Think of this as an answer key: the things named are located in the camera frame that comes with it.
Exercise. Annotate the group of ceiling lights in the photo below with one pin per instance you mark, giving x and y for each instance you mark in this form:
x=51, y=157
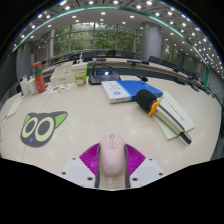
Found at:
x=115, y=2

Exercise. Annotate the black gooseneck microphone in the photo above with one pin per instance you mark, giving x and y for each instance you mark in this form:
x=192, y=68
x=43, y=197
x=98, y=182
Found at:
x=144, y=79

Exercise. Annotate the pink computer mouse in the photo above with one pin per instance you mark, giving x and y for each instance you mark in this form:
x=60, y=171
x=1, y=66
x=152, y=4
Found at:
x=112, y=155

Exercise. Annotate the group of dark chairs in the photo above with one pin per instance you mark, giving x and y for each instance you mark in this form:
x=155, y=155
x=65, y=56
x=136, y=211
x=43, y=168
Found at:
x=153, y=60

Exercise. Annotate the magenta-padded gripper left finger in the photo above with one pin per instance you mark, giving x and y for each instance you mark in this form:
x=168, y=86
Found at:
x=88, y=156

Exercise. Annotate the cat-face mouse pad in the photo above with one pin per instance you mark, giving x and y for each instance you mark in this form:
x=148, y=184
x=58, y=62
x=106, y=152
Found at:
x=41, y=128

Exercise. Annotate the white lidded mug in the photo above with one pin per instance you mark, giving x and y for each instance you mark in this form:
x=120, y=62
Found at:
x=32, y=87

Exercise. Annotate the blue and white book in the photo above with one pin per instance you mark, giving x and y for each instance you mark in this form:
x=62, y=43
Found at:
x=128, y=90

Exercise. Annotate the black conference desk unit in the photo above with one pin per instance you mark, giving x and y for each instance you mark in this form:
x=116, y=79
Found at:
x=103, y=77

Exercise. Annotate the colourful sticker sheet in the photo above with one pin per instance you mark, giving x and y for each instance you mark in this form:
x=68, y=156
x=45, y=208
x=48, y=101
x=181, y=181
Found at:
x=58, y=89

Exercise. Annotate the green white drink cup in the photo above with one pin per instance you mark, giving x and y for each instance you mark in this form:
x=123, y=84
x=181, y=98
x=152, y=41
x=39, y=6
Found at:
x=80, y=75

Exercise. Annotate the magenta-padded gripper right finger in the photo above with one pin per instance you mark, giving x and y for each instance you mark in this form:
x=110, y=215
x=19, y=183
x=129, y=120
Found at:
x=136, y=157

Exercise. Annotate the cream notebook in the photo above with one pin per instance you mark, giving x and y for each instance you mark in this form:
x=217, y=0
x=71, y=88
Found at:
x=181, y=115

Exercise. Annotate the red thermos bottle green band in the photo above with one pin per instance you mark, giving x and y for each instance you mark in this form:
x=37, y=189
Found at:
x=39, y=78

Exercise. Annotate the white cardboard box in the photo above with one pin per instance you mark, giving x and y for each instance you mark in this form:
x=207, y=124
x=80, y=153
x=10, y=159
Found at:
x=62, y=76

